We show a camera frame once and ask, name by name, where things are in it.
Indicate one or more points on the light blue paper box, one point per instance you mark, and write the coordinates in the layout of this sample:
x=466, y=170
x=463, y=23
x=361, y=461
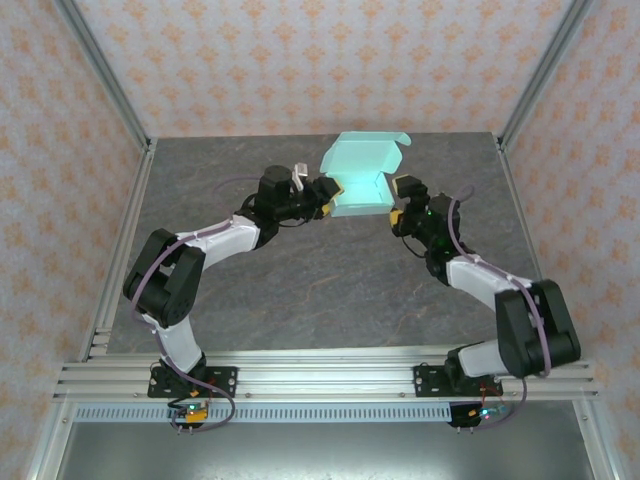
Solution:
x=357, y=197

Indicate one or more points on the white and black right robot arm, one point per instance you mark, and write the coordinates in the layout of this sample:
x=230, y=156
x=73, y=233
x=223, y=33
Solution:
x=535, y=325

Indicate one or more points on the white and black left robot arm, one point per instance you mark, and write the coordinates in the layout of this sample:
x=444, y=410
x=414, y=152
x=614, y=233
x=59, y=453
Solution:
x=170, y=280

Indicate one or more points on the grey metal bottom panel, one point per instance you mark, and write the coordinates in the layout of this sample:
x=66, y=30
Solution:
x=320, y=452

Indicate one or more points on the aluminium frame post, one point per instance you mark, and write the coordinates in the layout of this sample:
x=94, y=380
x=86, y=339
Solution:
x=107, y=75
x=545, y=70

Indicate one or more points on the aluminium rail beam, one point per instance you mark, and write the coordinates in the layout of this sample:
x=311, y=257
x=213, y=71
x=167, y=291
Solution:
x=325, y=380

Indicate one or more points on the aluminium table side rail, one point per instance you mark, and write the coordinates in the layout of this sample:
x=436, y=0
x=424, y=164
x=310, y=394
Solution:
x=530, y=240
x=125, y=240

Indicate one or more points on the left electronics board orange connector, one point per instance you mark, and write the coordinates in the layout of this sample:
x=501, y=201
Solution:
x=192, y=412

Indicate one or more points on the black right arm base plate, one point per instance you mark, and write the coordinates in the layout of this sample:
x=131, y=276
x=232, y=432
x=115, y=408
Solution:
x=425, y=382

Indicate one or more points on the aluminium right table side rail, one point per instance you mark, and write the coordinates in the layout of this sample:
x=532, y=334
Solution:
x=530, y=240

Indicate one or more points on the aluminium left frame post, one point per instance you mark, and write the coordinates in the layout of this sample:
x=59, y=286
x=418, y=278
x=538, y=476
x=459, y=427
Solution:
x=107, y=75

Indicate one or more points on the right electronics board green light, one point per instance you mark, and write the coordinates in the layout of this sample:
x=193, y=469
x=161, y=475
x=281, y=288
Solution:
x=487, y=414

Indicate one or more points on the aluminium right frame post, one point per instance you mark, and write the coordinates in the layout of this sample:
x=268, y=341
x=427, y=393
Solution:
x=545, y=70

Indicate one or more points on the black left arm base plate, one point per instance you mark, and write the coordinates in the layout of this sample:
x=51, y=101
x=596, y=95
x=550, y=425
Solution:
x=222, y=382

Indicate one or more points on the aluminium left table side rail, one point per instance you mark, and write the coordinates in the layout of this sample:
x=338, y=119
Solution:
x=125, y=240

